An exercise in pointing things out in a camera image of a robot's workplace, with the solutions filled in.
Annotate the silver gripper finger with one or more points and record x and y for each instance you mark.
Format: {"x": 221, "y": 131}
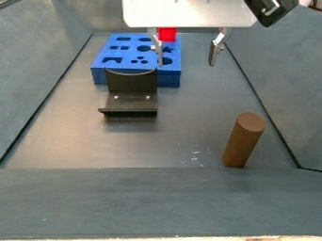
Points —
{"x": 215, "y": 46}
{"x": 156, "y": 42}

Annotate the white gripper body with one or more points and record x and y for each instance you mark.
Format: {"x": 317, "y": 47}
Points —
{"x": 187, "y": 13}

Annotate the brown wooden cylinder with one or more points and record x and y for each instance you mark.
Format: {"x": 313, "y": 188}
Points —
{"x": 249, "y": 127}

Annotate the blue foam shape board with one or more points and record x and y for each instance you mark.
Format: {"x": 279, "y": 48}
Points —
{"x": 126, "y": 53}

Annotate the red rounded block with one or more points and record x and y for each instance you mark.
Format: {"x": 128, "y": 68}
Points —
{"x": 167, "y": 34}

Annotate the black plastic bracket stand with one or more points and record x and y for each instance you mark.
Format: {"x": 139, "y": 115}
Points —
{"x": 132, "y": 94}

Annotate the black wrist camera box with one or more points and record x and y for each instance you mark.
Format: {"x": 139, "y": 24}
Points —
{"x": 270, "y": 11}

